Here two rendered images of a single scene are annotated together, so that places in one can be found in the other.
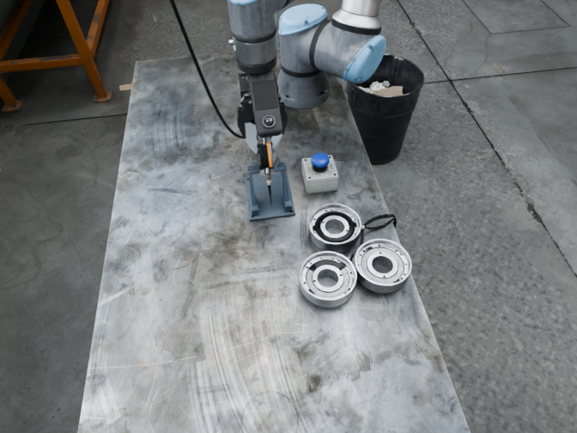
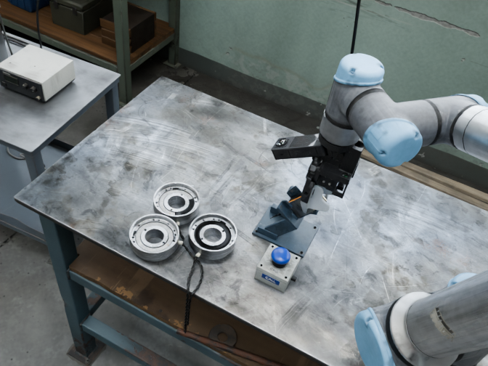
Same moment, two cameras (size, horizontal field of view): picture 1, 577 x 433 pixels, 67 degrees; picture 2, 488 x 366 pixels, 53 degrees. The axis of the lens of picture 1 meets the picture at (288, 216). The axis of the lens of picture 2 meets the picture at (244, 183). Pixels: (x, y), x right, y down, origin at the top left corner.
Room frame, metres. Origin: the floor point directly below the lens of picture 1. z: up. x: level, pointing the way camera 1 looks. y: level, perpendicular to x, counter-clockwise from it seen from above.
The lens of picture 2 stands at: (0.87, -0.67, 1.68)
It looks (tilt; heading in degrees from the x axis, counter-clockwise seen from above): 46 degrees down; 116
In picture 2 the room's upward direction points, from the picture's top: 10 degrees clockwise
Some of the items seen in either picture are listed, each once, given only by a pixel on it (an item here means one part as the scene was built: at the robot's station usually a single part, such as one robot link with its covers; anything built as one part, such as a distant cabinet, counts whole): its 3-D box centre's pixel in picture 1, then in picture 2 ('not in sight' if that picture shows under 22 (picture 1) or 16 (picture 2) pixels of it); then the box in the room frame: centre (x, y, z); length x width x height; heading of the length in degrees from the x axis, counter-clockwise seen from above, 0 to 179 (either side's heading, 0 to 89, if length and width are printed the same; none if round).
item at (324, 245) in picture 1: (334, 228); (212, 237); (0.54, -0.09, 0.82); 0.10 x 0.10 x 0.04
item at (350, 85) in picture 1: (379, 113); not in sight; (1.69, -0.45, 0.21); 0.34 x 0.34 x 0.43
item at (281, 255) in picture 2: (319, 165); (279, 260); (0.70, -0.07, 0.85); 0.04 x 0.04 x 0.05
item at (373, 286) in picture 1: (381, 266); (154, 238); (0.44, -0.17, 0.82); 0.10 x 0.10 x 0.04
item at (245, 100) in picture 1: (258, 83); (334, 160); (0.71, 0.05, 1.06); 0.09 x 0.08 x 0.12; 7
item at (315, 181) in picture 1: (319, 172); (279, 268); (0.70, -0.07, 0.82); 0.08 x 0.07 x 0.05; 6
